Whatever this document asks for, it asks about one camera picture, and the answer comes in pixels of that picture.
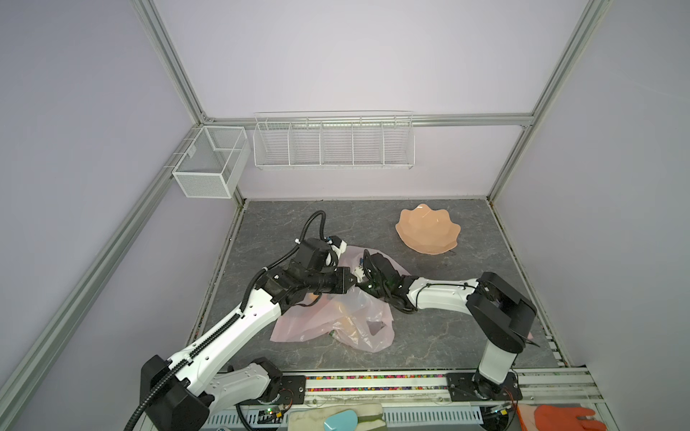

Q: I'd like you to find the pink plastic bag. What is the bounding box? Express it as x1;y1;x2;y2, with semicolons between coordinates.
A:
271;269;395;353

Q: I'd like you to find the red rubber glove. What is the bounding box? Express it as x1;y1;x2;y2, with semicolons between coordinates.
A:
517;405;607;431

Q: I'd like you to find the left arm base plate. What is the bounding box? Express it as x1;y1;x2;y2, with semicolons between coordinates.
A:
241;375;307;406

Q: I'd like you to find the white mesh box basket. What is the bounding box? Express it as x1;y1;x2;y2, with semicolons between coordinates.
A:
172;126;251;199

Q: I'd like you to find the white wire shelf basket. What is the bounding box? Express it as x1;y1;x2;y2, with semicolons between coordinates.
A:
253;111;416;170

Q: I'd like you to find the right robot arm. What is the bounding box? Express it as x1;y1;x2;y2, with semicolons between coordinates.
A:
359;251;537;403

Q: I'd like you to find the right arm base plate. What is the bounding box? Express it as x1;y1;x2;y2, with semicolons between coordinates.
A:
447;370;523;402

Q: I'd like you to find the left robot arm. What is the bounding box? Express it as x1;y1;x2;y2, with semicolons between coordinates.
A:
125;226;357;430

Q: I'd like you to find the light blue object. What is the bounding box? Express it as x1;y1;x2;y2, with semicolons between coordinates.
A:
323;409;359;431

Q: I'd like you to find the beige scalloped fruit bowl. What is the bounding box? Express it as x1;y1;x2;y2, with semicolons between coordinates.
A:
395;204;461;255

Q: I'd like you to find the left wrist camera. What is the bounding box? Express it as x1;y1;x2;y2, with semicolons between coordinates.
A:
328;235;348;258

